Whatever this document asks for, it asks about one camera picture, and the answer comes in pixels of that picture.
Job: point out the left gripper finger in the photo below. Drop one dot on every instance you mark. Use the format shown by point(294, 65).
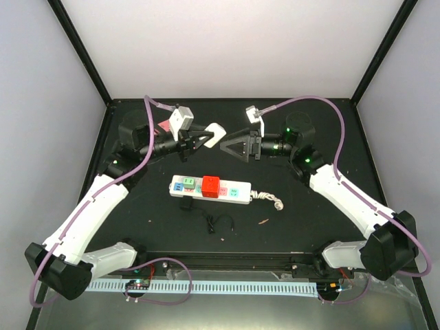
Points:
point(195, 133)
point(198, 141)

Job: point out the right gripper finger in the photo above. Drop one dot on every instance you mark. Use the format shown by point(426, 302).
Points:
point(236, 137)
point(238, 150)

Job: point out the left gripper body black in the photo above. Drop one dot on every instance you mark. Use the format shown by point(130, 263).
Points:
point(156, 152)

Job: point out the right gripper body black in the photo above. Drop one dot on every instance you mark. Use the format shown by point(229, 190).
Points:
point(286, 150)

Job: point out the pink triangular socket adapter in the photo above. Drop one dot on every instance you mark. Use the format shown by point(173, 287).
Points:
point(164, 126)

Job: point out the white power strip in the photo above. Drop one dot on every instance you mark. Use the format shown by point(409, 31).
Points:
point(233, 192)

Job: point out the white plug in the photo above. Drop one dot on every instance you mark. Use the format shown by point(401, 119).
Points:
point(218, 133)

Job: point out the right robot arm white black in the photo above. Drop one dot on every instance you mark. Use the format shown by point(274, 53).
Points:
point(387, 246)

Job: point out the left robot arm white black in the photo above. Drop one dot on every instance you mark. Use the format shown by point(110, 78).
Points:
point(61, 261)

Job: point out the red plug adapter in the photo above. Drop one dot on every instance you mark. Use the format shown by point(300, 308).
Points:
point(210, 187)

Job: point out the green plug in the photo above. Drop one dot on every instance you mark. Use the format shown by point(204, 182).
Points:
point(189, 183)

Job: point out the small black adapter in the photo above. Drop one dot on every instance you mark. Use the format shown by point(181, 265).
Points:
point(186, 203)

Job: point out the left controller board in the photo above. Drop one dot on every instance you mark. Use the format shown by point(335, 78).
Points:
point(138, 284)

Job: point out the controller board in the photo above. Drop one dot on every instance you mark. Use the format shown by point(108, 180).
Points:
point(138, 284)
point(329, 287)

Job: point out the right controller board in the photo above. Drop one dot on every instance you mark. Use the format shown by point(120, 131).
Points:
point(329, 287)

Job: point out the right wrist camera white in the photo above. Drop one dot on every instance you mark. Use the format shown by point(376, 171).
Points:
point(255, 117)

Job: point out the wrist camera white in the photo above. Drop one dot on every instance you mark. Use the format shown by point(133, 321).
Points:
point(180, 119)
point(255, 117)

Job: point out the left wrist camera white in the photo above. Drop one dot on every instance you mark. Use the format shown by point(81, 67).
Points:
point(180, 119)

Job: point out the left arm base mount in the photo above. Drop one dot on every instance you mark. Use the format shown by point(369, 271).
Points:
point(141, 269)

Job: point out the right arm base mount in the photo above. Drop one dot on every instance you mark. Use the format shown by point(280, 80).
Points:
point(313, 265)

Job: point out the light blue slotted cable duct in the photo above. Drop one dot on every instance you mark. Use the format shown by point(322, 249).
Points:
point(214, 287)

